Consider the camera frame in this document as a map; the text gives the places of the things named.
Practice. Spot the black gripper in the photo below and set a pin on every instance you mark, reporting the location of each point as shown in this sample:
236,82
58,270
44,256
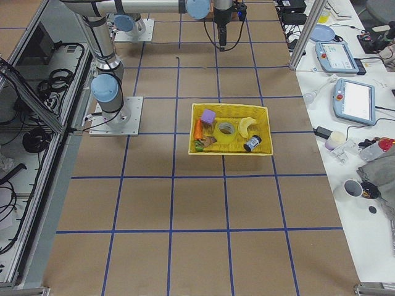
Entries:
221,18

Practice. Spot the yellow tape roll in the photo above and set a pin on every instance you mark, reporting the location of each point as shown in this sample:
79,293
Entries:
224,132

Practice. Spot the purple foam block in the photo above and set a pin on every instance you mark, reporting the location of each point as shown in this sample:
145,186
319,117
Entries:
208,117

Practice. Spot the pale croissant toy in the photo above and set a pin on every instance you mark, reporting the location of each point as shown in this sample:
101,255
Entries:
244,124

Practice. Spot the blue plate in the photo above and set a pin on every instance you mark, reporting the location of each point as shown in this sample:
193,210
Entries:
322,33

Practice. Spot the orange toy carrot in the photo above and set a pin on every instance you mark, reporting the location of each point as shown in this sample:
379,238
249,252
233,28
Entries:
198,136

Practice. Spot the brown toy animal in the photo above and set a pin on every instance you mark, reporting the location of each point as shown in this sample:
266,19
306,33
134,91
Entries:
205,142

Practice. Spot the yellow woven tray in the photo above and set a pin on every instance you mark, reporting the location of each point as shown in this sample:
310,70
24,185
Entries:
233,113

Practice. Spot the small black jar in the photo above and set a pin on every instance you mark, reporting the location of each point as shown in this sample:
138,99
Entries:
252,143

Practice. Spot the far teach pendant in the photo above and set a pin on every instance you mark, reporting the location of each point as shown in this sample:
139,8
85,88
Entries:
335,58

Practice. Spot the teach pendant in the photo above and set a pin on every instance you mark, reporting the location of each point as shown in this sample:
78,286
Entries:
335,58
354,101

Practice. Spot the black power adapter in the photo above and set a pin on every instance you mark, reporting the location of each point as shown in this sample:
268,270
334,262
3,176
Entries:
322,132

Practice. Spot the near teach pendant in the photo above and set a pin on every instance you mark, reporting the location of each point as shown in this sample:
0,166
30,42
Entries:
354,101

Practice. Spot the white mug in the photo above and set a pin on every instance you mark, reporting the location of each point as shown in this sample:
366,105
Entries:
348,190

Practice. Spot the grey cloth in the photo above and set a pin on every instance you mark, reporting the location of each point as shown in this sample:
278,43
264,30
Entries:
380,172

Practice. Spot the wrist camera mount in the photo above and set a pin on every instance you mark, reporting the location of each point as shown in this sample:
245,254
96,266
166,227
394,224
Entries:
239,9

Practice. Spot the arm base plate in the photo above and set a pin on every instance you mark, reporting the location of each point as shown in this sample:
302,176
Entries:
126,123
122,37

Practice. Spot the aluminium frame post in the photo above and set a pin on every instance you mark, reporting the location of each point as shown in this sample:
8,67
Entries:
312,19

